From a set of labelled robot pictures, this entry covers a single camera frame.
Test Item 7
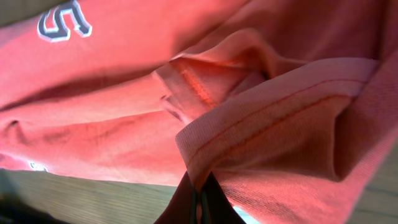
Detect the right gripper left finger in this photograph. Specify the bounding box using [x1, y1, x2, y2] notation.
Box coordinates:
[154, 172, 197, 224]

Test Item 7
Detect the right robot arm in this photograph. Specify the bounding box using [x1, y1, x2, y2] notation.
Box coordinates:
[1, 174, 245, 224]

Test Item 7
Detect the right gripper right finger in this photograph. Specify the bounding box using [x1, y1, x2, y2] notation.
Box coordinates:
[200, 173, 246, 224]

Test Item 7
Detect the red t-shirt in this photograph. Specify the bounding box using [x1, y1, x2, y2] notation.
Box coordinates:
[1, 0, 397, 223]

